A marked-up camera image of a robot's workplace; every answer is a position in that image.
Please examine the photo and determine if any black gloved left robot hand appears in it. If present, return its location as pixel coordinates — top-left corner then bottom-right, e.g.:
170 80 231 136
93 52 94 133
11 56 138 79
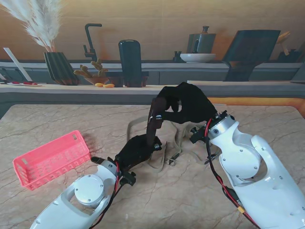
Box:
115 134 163 171

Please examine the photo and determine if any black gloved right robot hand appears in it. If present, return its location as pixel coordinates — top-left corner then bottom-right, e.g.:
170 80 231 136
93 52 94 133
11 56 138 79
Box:
154 82 218 125

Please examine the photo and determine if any dark brown braided belt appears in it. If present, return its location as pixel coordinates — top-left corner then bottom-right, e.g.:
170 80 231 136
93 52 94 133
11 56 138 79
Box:
146 97 167 147

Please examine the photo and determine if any tan braided belt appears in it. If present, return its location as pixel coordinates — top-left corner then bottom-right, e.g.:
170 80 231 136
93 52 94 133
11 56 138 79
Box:
127 115 183 175

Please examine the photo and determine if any pink plastic storage basket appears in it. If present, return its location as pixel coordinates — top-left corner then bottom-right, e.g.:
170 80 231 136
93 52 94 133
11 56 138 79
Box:
12 130 92 191

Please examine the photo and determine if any printed kitchen scene backdrop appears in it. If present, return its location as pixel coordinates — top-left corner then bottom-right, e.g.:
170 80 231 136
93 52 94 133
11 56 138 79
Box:
0 0 305 105

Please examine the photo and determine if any red black left arm cable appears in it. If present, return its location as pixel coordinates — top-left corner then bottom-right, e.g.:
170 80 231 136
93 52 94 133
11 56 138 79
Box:
88 161 122 229

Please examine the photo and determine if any red black arm cable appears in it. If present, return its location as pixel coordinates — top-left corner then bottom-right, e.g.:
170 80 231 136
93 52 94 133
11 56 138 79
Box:
88 161 122 229
204 118 260 229

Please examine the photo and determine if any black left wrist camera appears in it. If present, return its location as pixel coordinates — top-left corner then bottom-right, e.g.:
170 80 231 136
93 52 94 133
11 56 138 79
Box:
120 171 137 187

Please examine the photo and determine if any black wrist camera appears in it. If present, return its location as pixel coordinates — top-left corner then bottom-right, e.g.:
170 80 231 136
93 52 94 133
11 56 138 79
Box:
190 126 208 144
120 171 137 187

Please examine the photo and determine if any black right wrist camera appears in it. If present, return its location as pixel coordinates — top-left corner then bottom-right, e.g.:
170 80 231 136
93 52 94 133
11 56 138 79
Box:
190 126 208 144

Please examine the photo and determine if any red black right arm cable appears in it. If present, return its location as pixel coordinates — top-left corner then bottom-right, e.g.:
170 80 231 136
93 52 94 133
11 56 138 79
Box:
204 118 260 229

